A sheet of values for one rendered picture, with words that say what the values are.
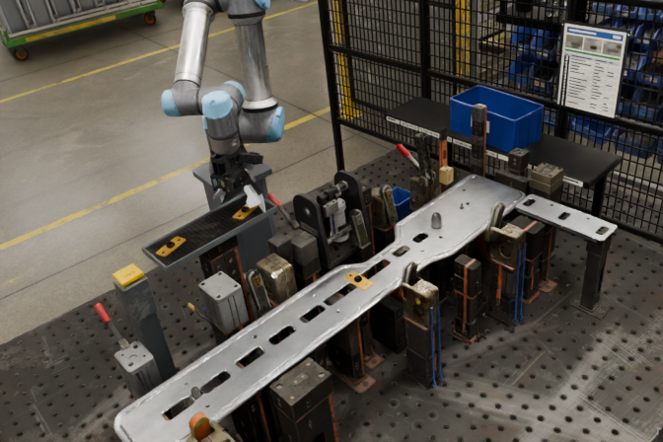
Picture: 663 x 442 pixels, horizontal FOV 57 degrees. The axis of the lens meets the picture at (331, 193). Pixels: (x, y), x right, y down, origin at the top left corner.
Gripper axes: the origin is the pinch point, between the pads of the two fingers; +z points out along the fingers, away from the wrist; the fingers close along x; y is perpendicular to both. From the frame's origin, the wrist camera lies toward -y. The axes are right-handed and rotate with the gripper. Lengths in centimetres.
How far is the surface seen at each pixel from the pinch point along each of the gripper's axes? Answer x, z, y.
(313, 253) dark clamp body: 19.0, 14.1, -3.4
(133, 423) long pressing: 10, 17, 62
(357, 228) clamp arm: 26.6, 12.6, -17.1
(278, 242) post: 11.9, 7.8, 2.5
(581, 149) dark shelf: 77, 15, -89
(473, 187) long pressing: 49, 18, -58
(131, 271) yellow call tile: -12.1, 1.6, 34.1
